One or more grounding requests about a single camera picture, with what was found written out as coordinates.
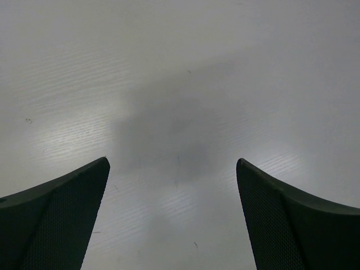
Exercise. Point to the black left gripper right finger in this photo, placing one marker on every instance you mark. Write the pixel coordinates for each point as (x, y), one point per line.
(292, 229)

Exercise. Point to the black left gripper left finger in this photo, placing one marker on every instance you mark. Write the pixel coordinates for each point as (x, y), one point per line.
(49, 226)

